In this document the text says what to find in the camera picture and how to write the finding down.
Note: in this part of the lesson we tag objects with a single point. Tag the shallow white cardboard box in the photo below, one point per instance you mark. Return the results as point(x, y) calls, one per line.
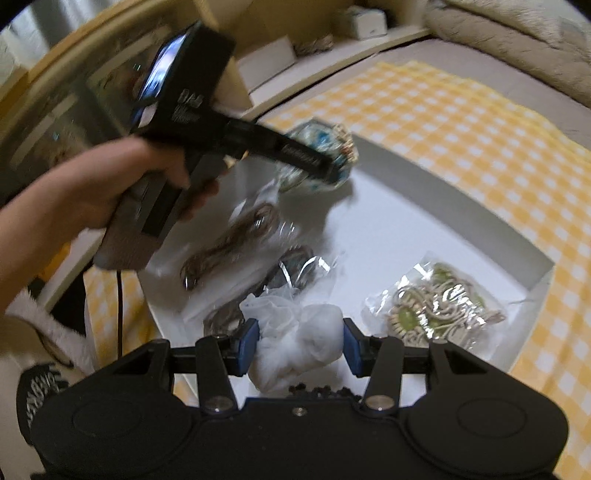
point(392, 230)

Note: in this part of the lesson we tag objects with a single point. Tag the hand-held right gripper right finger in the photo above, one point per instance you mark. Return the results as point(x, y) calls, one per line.
point(353, 348)

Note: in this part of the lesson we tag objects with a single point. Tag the clear plastic bag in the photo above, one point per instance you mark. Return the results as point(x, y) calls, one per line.
point(51, 115)

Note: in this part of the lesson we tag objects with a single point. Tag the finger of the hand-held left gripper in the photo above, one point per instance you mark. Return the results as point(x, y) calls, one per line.
point(295, 150)

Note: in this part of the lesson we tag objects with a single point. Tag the white fuzzy printed garment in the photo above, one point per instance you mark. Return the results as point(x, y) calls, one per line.
point(27, 360)

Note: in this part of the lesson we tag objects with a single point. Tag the folded beige comforter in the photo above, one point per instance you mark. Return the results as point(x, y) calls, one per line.
point(517, 41)

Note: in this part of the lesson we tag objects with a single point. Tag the blue white floral scrunchie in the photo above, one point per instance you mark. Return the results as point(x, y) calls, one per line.
point(323, 143)

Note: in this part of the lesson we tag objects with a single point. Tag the small white box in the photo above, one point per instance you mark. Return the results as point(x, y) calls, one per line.
point(268, 57)

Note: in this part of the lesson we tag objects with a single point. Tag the yellow checkered blanket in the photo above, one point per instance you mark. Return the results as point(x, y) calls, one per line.
point(461, 138)

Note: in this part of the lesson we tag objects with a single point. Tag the white tissue box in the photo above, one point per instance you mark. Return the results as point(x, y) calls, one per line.
point(364, 21)

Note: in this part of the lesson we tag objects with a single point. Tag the bag of dark scrunchies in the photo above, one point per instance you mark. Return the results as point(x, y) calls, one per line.
point(293, 272)

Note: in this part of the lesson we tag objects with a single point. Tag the white mesh cloth bundle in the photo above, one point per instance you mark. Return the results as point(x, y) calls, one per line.
point(295, 337)

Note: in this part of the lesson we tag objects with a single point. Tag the person's left hand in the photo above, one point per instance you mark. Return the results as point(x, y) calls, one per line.
point(138, 180)

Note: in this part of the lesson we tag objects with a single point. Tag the person's left forearm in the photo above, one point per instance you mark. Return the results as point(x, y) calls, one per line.
point(46, 230)

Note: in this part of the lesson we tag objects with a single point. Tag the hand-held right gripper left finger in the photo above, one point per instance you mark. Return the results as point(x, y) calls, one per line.
point(247, 348)

